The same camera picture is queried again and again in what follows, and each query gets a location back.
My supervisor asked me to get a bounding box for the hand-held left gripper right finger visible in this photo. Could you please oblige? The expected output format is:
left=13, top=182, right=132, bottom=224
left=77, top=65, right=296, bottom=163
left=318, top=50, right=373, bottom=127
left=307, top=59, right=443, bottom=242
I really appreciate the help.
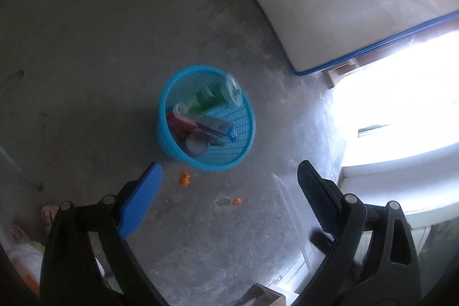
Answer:
left=296, top=160, right=421, bottom=306

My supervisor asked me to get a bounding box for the white cabinet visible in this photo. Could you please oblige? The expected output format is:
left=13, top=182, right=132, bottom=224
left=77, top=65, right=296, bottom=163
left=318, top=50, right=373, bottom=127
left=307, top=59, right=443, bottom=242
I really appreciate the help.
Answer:
left=339, top=148, right=458, bottom=256

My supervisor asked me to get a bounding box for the white round cup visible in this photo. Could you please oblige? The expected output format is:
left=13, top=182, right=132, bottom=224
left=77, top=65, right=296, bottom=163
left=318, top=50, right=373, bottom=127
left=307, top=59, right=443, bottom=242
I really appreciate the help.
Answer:
left=184, top=136, right=209, bottom=158

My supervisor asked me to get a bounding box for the brown cardboard box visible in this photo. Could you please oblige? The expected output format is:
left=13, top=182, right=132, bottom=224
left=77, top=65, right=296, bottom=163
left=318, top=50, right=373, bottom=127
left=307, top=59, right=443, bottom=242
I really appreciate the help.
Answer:
left=233, top=282, right=287, bottom=306

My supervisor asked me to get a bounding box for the green plastic bottle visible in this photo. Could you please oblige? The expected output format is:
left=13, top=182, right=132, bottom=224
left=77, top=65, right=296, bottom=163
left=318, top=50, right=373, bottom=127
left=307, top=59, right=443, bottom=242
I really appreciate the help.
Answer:
left=173, top=82, right=228, bottom=116

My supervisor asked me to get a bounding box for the blue plastic mesh basket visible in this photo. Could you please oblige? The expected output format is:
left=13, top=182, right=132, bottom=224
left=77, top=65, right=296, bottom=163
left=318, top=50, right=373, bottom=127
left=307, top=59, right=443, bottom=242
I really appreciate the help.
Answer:
left=157, top=66, right=256, bottom=172

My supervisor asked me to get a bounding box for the clear plastic container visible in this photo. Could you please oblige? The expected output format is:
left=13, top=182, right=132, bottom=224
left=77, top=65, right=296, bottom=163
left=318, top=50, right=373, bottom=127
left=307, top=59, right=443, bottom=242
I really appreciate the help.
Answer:
left=272, top=173, right=323, bottom=272

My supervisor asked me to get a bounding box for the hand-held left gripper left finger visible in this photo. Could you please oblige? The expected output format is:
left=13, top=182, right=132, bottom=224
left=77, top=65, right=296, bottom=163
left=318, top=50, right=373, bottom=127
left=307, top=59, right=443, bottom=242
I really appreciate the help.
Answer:
left=39, top=162, right=169, bottom=306

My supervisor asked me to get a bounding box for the person's foot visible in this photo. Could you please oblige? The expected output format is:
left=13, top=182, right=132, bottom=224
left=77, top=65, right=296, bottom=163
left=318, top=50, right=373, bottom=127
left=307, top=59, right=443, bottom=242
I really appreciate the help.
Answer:
left=10, top=224, right=28, bottom=243
left=40, top=204, right=60, bottom=235

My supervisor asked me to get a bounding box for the red and blue carton box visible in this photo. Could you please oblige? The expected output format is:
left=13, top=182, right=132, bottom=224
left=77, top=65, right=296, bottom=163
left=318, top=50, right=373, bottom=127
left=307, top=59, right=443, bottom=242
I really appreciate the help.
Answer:
left=166, top=112, right=237, bottom=142

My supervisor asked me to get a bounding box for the clear plastic bottle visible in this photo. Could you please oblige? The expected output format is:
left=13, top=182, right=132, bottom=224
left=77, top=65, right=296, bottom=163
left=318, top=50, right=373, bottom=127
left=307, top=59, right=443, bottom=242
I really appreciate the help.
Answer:
left=225, top=74, right=244, bottom=107

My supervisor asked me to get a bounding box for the grey metal frame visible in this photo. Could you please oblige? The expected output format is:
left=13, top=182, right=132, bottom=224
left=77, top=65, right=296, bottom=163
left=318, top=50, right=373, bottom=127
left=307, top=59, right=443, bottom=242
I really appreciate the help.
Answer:
left=0, top=146, right=45, bottom=192

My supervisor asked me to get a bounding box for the white and orange cloth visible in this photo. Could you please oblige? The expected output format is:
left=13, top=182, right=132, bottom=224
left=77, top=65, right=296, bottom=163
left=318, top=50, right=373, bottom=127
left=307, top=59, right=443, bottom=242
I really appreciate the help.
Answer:
left=7, top=239, right=47, bottom=296

